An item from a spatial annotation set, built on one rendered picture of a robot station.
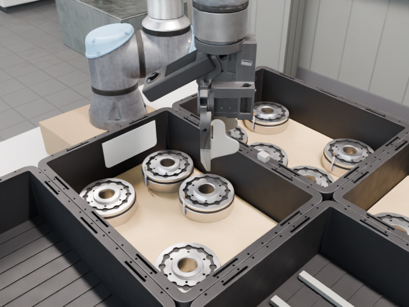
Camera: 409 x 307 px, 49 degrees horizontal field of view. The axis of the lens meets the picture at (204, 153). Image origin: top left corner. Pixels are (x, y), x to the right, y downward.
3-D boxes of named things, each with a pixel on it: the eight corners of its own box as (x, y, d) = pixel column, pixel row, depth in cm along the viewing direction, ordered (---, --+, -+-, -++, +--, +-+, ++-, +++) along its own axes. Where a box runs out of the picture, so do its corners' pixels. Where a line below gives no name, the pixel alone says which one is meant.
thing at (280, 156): (227, 157, 91) (227, 155, 91) (260, 139, 97) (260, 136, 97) (265, 179, 85) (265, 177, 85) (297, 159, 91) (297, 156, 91)
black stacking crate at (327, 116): (171, 151, 101) (168, 106, 95) (258, 106, 118) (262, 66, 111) (316, 248, 78) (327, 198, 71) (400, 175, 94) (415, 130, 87)
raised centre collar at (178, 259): (164, 267, 68) (164, 264, 67) (188, 250, 71) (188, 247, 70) (186, 285, 65) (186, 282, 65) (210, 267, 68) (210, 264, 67)
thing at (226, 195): (167, 192, 83) (167, 189, 82) (207, 169, 88) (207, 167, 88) (205, 220, 77) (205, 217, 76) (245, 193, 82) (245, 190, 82)
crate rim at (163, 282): (36, 173, 79) (33, 162, 78) (168, 114, 96) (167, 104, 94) (183, 320, 55) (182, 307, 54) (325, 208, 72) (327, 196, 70)
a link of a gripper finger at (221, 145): (238, 178, 69) (240, 122, 65) (199, 178, 69) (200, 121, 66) (237, 170, 72) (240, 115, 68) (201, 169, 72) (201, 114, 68)
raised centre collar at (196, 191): (187, 190, 82) (187, 187, 82) (207, 179, 85) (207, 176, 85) (206, 203, 79) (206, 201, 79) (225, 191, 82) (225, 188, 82)
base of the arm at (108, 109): (76, 119, 116) (70, 83, 111) (119, 99, 126) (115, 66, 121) (117, 136, 108) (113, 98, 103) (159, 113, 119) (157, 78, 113)
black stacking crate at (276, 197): (48, 213, 85) (34, 165, 78) (170, 151, 101) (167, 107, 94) (185, 360, 61) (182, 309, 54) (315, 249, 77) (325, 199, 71)
